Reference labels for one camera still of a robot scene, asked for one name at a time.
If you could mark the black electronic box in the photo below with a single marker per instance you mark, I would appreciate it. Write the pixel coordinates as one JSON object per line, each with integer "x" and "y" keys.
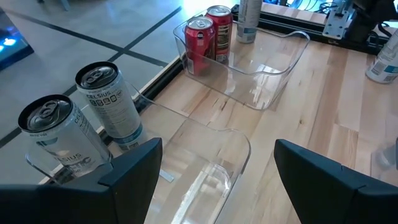
{"x": 12, "y": 46}

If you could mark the white Celsius can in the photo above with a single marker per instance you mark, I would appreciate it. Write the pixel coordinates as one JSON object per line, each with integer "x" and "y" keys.
{"x": 384, "y": 59}
{"x": 56, "y": 140}
{"x": 112, "y": 105}
{"x": 248, "y": 18}

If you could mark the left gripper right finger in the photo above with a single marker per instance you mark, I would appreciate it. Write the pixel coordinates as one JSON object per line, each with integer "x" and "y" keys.
{"x": 335, "y": 202}

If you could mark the clear plastic bin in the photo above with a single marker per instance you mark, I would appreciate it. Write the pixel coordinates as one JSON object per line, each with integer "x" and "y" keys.
{"x": 202, "y": 174}
{"x": 264, "y": 81}

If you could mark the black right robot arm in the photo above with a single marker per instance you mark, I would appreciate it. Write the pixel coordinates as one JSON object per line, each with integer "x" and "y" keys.
{"x": 373, "y": 12}

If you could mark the red cola can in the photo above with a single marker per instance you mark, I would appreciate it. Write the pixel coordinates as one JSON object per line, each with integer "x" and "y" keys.
{"x": 222, "y": 31}
{"x": 199, "y": 40}

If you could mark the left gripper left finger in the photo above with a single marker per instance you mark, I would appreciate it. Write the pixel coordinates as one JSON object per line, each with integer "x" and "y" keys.
{"x": 93, "y": 205}

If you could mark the silver frame bracket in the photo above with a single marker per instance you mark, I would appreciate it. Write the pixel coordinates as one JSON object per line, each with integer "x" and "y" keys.
{"x": 337, "y": 18}

